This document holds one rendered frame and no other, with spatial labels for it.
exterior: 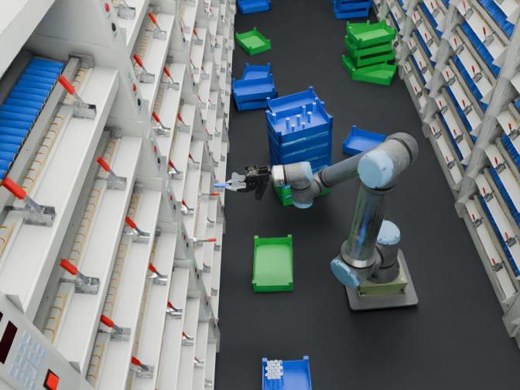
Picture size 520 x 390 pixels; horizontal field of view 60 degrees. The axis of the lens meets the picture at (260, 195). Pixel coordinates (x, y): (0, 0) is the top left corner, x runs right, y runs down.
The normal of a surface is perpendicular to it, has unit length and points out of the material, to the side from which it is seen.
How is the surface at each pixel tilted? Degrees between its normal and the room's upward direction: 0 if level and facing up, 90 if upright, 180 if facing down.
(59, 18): 90
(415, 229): 0
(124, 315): 17
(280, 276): 0
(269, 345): 0
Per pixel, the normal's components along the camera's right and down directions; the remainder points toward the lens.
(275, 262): -0.09, -0.68
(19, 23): 1.00, -0.07
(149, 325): 0.20, -0.68
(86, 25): 0.01, 0.73
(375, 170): -0.75, 0.40
